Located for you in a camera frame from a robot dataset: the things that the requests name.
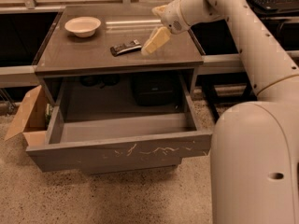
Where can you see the open cardboard box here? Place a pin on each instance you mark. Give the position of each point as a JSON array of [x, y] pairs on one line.
[[30, 119]]

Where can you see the open grey top drawer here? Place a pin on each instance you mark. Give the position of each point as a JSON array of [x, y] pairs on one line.
[[103, 131]]

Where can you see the grey cabinet with glossy top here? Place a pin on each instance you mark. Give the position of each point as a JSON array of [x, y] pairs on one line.
[[66, 55]]

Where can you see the dark rxbar chocolate wrapper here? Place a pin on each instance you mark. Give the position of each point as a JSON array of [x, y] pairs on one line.
[[124, 48]]

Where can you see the white paper bowl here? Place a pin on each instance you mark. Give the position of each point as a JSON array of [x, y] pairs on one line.
[[82, 26]]

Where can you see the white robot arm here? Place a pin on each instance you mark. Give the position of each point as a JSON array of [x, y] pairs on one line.
[[254, 155]]

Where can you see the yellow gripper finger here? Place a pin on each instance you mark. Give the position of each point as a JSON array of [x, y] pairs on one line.
[[158, 37], [159, 11]]

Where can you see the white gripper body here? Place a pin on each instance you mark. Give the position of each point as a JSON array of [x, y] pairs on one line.
[[171, 17]]

